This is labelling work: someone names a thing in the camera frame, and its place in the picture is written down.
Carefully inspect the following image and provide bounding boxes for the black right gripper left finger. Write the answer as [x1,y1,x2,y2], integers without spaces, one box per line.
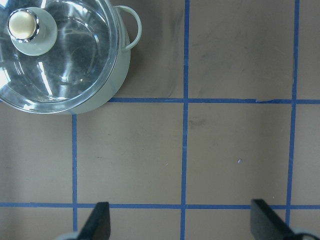
[77,202,111,240]

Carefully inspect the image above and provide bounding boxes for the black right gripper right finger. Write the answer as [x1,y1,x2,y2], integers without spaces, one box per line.
[250,199,296,240]

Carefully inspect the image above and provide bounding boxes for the glass pot lid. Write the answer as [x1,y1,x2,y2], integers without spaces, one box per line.
[0,0,119,114]

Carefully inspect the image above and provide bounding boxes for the pale green cooking pot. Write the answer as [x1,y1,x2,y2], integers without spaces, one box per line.
[0,5,142,116]

